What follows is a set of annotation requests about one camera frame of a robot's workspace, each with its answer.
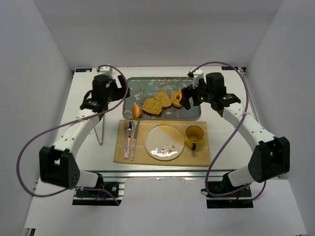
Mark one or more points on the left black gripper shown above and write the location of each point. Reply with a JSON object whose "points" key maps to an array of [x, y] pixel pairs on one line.
{"points": [[119, 88]]}

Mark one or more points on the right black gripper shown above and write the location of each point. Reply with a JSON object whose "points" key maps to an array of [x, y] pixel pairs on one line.
{"points": [[192, 93]]}

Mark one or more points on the bread slice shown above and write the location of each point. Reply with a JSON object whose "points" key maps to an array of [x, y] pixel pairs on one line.
{"points": [[164, 99], [152, 106]]}

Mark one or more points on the metal serving tongs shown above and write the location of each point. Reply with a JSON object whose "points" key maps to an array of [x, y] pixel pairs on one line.
{"points": [[99, 131]]}

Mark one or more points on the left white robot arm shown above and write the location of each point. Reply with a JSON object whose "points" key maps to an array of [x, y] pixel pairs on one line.
{"points": [[57, 162]]}

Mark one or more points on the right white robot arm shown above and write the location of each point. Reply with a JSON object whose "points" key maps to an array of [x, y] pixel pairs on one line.
{"points": [[270, 154]]}

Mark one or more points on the orange bagel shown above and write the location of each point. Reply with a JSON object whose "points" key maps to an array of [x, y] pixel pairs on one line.
{"points": [[176, 98]]}

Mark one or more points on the orange sesame bun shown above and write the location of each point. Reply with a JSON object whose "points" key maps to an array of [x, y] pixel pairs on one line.
{"points": [[136, 111]]}

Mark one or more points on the blue floral tray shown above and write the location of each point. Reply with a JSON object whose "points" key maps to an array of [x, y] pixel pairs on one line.
{"points": [[142, 88]]}

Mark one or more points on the yellow mug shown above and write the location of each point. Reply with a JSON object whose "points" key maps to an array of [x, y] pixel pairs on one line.
{"points": [[193, 136]]}

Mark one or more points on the white and yellow plate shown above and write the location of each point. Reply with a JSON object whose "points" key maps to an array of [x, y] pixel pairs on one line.
{"points": [[164, 142]]}

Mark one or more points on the yellow placemat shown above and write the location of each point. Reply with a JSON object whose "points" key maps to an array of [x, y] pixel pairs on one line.
{"points": [[188, 158]]}

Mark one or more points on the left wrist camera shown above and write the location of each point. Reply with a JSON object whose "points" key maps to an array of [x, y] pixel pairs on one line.
{"points": [[105, 70]]}

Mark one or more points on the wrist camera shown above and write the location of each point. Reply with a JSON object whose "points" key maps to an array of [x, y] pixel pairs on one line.
{"points": [[196, 75], [105, 70]]}

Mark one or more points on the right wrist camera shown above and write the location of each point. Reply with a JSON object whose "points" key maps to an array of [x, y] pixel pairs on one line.
{"points": [[196, 75]]}

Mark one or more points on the pink handled fork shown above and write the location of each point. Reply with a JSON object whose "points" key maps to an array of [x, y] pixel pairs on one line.
{"points": [[126, 127]]}

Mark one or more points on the pink handled spoon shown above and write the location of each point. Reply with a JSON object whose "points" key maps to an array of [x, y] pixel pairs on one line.
{"points": [[130, 129]]}

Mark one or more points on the pink handled knife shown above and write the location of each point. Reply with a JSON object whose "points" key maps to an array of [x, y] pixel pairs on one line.
{"points": [[135, 140]]}

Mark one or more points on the aluminium frame rail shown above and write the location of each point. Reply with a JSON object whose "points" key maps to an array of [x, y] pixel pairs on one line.
{"points": [[153, 173]]}

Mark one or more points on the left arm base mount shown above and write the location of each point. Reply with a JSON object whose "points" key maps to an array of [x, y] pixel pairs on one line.
{"points": [[111, 193]]}

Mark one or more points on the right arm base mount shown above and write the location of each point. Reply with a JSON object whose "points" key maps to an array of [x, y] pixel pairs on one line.
{"points": [[242, 199]]}

